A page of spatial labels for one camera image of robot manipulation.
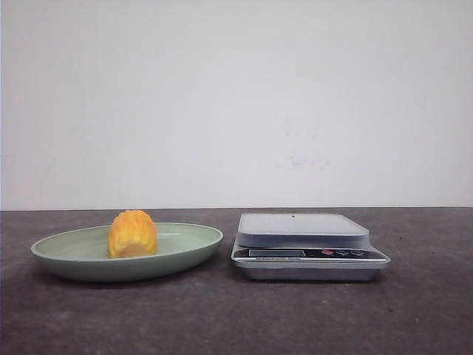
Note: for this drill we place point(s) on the yellow corn cob piece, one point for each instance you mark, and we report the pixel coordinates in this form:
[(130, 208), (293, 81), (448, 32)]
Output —
[(132, 234)]

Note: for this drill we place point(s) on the silver digital kitchen scale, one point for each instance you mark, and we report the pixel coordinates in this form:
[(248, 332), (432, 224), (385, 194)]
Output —
[(305, 246)]

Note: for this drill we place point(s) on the light green plate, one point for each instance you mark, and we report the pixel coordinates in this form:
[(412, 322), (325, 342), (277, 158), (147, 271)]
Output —
[(81, 254)]

